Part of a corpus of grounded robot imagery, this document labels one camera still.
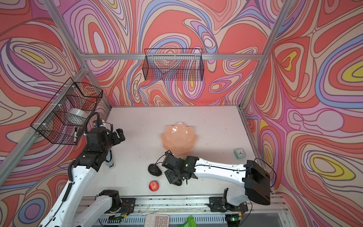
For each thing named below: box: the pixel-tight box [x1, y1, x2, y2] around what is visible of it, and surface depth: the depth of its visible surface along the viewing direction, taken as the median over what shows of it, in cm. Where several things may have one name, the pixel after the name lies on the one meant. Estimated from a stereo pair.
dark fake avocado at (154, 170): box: [147, 163, 163, 177], surface depth 83 cm
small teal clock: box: [233, 147, 247, 160], surface depth 93 cm
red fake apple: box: [148, 180, 160, 192], surface depth 78 cm
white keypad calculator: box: [144, 213, 170, 227], surface depth 70 cm
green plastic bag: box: [177, 215, 198, 227], surface depth 69 cm
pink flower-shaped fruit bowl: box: [160, 122, 198, 155], surface depth 100 cm
